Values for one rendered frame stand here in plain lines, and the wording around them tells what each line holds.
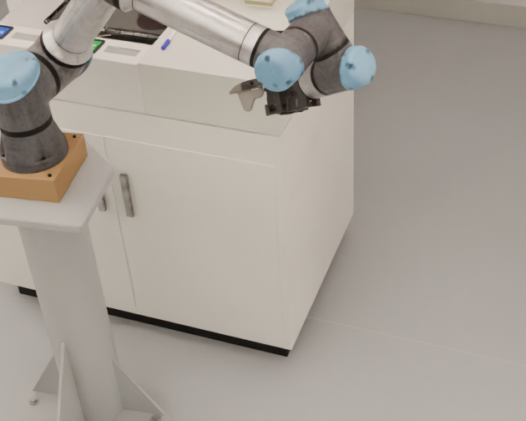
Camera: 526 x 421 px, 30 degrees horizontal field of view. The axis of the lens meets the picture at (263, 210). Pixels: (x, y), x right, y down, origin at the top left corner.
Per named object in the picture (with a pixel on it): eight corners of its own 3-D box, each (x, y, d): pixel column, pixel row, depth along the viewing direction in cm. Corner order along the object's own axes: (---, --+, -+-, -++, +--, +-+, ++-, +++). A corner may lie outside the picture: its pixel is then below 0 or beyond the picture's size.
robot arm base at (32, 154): (52, 176, 215) (42, 139, 209) (-11, 170, 219) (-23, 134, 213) (78, 136, 226) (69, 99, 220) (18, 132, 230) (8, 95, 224)
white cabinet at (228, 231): (96, 182, 358) (53, -27, 306) (353, 232, 329) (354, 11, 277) (2, 303, 313) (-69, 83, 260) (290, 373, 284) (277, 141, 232)
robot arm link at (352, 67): (363, 32, 182) (386, 70, 184) (325, 44, 190) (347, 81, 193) (339, 55, 178) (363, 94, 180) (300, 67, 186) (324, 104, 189)
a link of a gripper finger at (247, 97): (225, 115, 205) (263, 108, 200) (221, 87, 205) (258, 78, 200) (234, 115, 208) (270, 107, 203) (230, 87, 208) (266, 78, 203)
